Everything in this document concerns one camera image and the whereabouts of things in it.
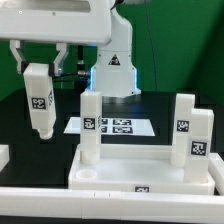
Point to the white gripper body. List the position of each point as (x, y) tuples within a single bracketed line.
[(57, 21)]

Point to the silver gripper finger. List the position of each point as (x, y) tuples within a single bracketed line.
[(16, 47), (56, 67)]

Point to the white desk top tray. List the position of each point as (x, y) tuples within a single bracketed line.
[(134, 168)]

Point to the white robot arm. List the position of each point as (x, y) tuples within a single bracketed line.
[(113, 74)]

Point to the white fiducial marker sheet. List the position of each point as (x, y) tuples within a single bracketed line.
[(115, 126)]

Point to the white left fence block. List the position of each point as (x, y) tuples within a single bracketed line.
[(4, 156)]

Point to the white front fence bar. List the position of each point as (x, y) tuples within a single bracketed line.
[(63, 203)]

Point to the white fence bar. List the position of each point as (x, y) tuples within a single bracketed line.
[(216, 170), (63, 203)]

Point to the white right fence bar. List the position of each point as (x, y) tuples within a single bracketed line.
[(216, 170)]

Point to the black camera pole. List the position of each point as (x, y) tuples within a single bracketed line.
[(82, 73)]

